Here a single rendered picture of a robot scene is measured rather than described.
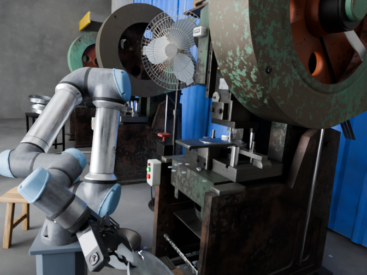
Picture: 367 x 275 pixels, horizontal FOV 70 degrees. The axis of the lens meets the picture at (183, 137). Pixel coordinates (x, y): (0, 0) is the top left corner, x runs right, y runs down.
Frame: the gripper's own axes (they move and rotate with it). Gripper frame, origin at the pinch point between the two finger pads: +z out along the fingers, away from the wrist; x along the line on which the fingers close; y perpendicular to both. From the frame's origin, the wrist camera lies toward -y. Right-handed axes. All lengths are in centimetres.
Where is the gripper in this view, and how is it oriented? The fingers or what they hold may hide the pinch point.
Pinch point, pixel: (132, 266)
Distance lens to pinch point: 79.5
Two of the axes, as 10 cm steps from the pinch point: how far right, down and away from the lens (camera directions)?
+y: -2.5, -2.0, 9.5
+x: -7.3, 6.8, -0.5
